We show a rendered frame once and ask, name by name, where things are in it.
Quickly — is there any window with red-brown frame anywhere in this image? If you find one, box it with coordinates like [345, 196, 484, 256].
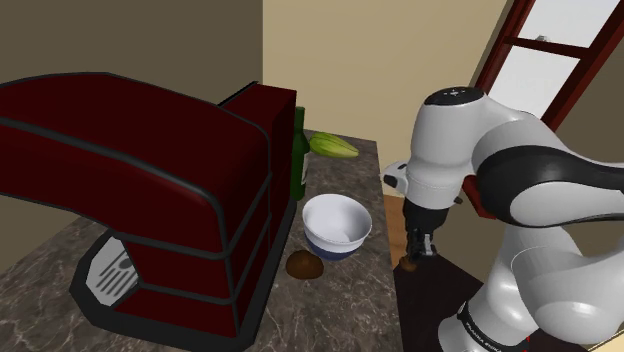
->
[474, 0, 624, 133]

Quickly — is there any white bowl with blue base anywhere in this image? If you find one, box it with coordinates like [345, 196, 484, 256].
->
[301, 193, 374, 262]

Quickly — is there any green striped vegetable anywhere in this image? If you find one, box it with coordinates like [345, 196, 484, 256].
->
[308, 131, 360, 159]

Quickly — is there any green glass bottle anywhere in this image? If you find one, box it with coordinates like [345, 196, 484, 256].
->
[290, 106, 312, 202]

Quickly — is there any dark red coffee machine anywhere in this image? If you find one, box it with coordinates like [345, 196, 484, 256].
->
[0, 71, 299, 352]

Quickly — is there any brown round potato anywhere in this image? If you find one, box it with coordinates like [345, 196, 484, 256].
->
[284, 249, 325, 281]

